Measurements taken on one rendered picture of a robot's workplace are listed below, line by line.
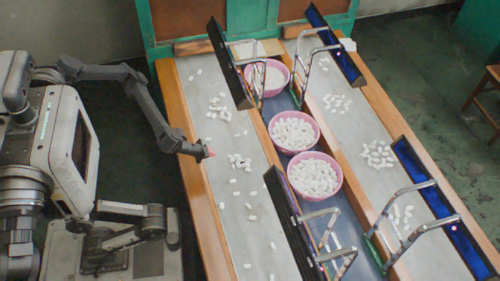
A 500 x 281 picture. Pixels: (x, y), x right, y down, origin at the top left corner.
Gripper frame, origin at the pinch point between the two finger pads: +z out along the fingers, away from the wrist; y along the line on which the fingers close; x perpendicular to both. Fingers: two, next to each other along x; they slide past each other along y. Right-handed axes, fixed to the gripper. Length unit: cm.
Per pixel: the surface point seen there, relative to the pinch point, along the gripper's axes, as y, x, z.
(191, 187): -7.6, 16.5, -3.6
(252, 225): -32.4, 5.0, 15.0
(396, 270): -69, -28, 53
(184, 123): 31.2, 13.7, -0.4
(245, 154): 5.2, -0.3, 21.3
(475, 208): -30, -40, 190
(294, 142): 7.2, -15.8, 43.2
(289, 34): 81, -39, 56
